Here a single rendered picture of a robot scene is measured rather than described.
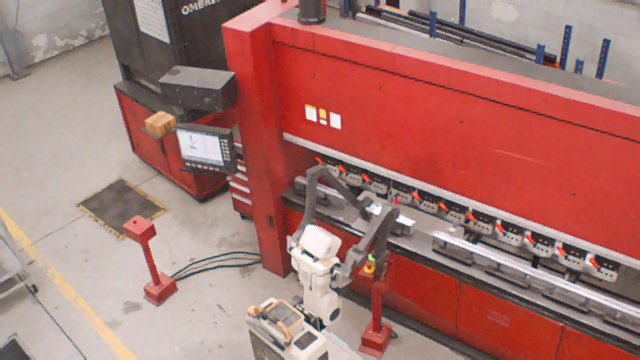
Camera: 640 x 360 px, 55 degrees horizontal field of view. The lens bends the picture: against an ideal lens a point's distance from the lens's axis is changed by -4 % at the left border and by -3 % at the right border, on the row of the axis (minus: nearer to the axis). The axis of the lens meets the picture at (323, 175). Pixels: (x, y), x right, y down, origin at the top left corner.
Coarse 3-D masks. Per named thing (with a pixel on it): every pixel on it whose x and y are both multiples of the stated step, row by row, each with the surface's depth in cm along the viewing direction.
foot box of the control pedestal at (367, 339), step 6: (384, 324) 484; (366, 330) 481; (384, 330) 480; (390, 330) 482; (366, 336) 476; (372, 336) 476; (378, 336) 475; (384, 336) 475; (366, 342) 478; (372, 342) 475; (378, 342) 471; (384, 342) 475; (360, 348) 481; (366, 348) 481; (372, 348) 479; (378, 348) 476; (384, 348) 479; (372, 354) 476; (378, 354) 475
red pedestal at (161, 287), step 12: (132, 228) 490; (144, 228) 489; (144, 240) 490; (144, 252) 509; (156, 276) 526; (168, 276) 540; (144, 288) 532; (156, 288) 529; (168, 288) 534; (156, 300) 530
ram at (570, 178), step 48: (288, 48) 425; (288, 96) 450; (336, 96) 422; (384, 96) 396; (432, 96) 374; (336, 144) 447; (384, 144) 418; (432, 144) 393; (480, 144) 371; (528, 144) 350; (576, 144) 332; (624, 144) 315; (432, 192) 415; (480, 192) 390; (528, 192) 368; (576, 192) 348; (624, 192) 329; (624, 240) 344
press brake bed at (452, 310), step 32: (288, 224) 516; (320, 224) 490; (352, 288) 518; (416, 288) 460; (448, 288) 439; (480, 288) 420; (416, 320) 493; (448, 320) 457; (480, 320) 436; (512, 320) 417; (544, 320) 399; (480, 352) 465; (512, 352) 434; (544, 352) 414; (576, 352) 397; (608, 352) 380
